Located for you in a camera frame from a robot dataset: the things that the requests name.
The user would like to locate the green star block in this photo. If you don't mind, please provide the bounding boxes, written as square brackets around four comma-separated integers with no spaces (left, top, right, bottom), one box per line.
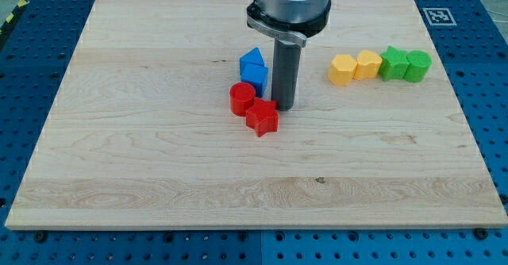
[379,46,410,81]

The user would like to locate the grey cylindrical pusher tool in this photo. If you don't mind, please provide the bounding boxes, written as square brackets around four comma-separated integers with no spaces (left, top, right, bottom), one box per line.
[271,40,301,111]

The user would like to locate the red cylinder block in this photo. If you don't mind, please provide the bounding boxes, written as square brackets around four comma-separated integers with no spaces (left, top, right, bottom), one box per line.
[229,82,256,117]

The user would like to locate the red star block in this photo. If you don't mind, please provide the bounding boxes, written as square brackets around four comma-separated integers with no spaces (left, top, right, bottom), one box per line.
[246,97,279,137]

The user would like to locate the yellow heart block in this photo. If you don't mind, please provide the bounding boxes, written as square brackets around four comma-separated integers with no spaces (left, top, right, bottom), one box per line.
[353,50,383,80]

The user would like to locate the blue cube block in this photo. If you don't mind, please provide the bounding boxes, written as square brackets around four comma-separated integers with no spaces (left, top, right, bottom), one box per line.
[241,64,268,98]

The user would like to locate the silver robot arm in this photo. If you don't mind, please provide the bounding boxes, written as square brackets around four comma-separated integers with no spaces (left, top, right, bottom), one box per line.
[247,0,331,48]

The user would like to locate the yellow hexagon block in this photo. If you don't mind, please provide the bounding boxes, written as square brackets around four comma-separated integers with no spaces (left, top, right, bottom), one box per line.
[328,54,357,86]

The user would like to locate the green cylinder block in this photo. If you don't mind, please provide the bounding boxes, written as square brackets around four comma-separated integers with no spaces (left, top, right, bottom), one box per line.
[404,50,432,83]

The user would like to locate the light wooden board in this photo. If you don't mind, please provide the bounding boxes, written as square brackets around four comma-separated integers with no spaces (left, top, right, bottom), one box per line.
[6,0,507,231]

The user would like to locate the white fiducial marker tag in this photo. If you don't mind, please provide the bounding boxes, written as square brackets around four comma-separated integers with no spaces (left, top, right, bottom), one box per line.
[422,7,456,26]

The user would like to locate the blue triangle block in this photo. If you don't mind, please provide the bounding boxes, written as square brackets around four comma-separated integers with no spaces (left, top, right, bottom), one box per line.
[239,48,265,73]

